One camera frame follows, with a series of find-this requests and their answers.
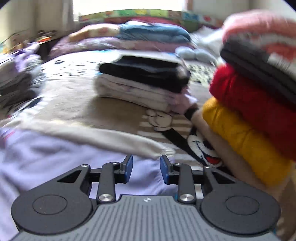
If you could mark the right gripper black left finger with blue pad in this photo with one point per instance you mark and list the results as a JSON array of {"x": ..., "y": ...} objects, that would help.
[{"x": 68, "y": 201}]

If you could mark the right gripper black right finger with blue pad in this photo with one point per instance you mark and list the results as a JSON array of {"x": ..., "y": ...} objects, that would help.
[{"x": 224, "y": 202}]

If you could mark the lavender pants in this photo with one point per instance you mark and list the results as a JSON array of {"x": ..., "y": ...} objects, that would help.
[{"x": 30, "y": 158}]

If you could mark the purple clothes pile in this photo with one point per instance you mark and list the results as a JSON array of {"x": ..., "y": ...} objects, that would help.
[{"x": 22, "y": 77}]

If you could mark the beige folded garment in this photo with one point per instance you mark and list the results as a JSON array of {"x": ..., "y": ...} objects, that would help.
[{"x": 235, "y": 163}]

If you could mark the yellow folded sweater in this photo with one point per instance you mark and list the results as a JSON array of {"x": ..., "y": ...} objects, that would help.
[{"x": 265, "y": 161}]

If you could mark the red folded sweater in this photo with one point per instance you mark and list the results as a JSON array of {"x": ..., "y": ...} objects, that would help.
[{"x": 262, "y": 109}]

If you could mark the white printed folded garment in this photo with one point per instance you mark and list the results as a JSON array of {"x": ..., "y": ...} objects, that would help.
[{"x": 144, "y": 95}]

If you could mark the Mickey Mouse plush blanket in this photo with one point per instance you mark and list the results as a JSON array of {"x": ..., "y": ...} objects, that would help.
[{"x": 74, "y": 105}]

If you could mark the black white striped folded garment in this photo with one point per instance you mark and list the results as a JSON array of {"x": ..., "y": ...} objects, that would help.
[{"x": 276, "y": 73}]

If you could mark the purple floral mattress quilt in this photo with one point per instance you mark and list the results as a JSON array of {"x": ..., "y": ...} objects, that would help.
[{"x": 65, "y": 46}]

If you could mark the light blue plush toy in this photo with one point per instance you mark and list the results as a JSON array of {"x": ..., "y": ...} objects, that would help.
[{"x": 201, "y": 55}]

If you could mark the cluttered side table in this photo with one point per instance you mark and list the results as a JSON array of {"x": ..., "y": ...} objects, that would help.
[{"x": 21, "y": 39}]

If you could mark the pink rolled quilt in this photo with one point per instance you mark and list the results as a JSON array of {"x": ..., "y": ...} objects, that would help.
[{"x": 267, "y": 30}]

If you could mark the yellow cartoon pillow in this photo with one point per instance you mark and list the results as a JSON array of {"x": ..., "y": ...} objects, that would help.
[{"x": 95, "y": 31}]

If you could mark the blue folded blanket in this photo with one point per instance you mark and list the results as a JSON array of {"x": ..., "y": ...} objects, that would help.
[{"x": 155, "y": 32}]

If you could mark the colourful alphabet foam mat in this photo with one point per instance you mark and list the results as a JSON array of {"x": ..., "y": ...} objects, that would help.
[{"x": 155, "y": 13}]

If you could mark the window with wooden frame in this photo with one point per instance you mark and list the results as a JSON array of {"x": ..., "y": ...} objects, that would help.
[{"x": 89, "y": 7}]

